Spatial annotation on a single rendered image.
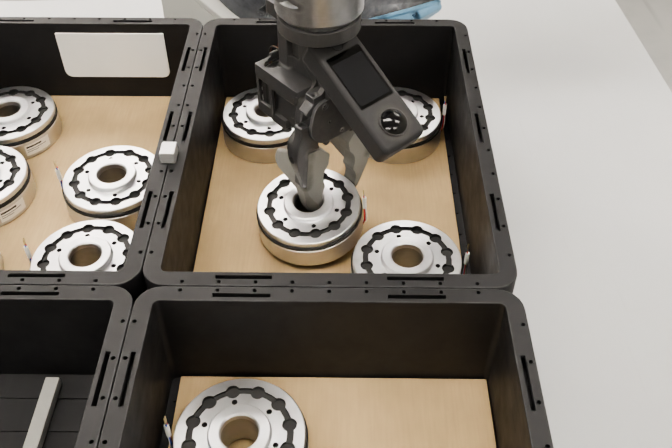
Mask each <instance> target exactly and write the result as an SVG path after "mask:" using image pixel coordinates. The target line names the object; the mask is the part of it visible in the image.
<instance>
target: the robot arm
mask: <svg viewBox="0 0 672 448"><path fill-rule="evenodd" d="M219 1H220V2H221V3H222V4H223V5H224V6H225V7H227V8H228V9H229V10H230V11H231V12H232V13H234V14H235V15H236V16H238V17H239V18H276V19H277V33H278V44H277V46H275V45H272V46H270V48H269V50H268V57H267V58H265V59H262V60H260V61H258V62H256V63H255V72H256V83H257V95H258V106H259V109H260V110H261V111H263V112H264V113H265V114H267V115H268V116H269V117H271V118H272V120H273V121H274V122H276V123H277V124H278V125H280V126H281V127H282V128H284V129H285V130H286V129H288V128H290V127H293V128H294V131H293V132H292V134H291V135H290V137H289V139H288V143H287V149H283V148H279V149H277V151H276V155H275V159H276V163H277V165H278V167H279V168H280V169H281V171H282V172H283V173H284V174H285V175H286V176H287V178H288V179H289V180H290V181H291V182H292V184H293V185H294V186H295V187H296V189H297V193H298V196H299V198H300V201H301V203H302V204H303V206H304V207H305V208H306V209H307V210H308V211H309V212H314V211H316V210H318V209H319V208H320V207H321V206H322V204H323V191H324V188H325V184H324V180H323V177H324V173H325V170H326V168H327V166H328V164H329V157H330V154H329V153H328V152H326V151H325V150H324V149H322V148H321V147H320V146H319V144H318V143H323V144H324V145H328V144H329V142H331V143H332V144H333V145H334V147H335V148H336V149H337V150H338V151H339V152H340V153H341V154H342V156H343V157H344V158H343V163H344V164H345V174H344V177H346V178H347V179H349V180H350V181H351V182H352V183H353V184H354V186H355V187H356V186H357V184H358V182H359V180H360V178H361V175H362V173H363V171H364V169H365V166H366V164H367V161H368V158H369V154H370V155H371V156H372V158H373V159H374V160H375V161H376V162H383V161H385V160H387V159H388V158H390V157H392V156H393V155H395V154H396V153H398V152H400V151H401V150H403V149H405V148H406V147H408V146H409V145H411V144H413V143H414V142H415V141H416V140H417V139H418V138H419V137H420V136H421V135H422V133H423V127H422V125H421V124H420V122H419V121H418V120H417V118H416V117H415V116H414V114H413V113H412V111H411V110H410V109H409V107H408V106H407V105H406V103H405V102H404V101H403V99H402V98H401V96H400V95H399V94H398V92H397V91H396V90H395V88H394V87H393V85H392V84H391V83H390V81H389V80H388V79H387V77H386V76H385V74H384V73H383V72H382V70H381V69H380V68H379V66H378V65H377V63H376V62H375V61H374V59H373V58H372V57H371V55H370V54H369V53H368V51H367V50H366V48H365V47H364V46H363V44H362V43H361V42H360V40H359V39H358V37H357V36H356V35H357V34H358V33H359V31H360V28H361V19H429V18H430V17H432V16H433V15H435V14H436V13H438V12H439V11H440V10H441V8H442V5H441V0H219ZM272 47H274V48H276V50H273V51H271V49H272ZM277 58H279V60H277V61H275V62H272V60H275V59H277ZM270 61H271V63H270ZM265 65H267V66H265ZM261 80H262V85H261ZM262 88H263V97H262Z"/></svg>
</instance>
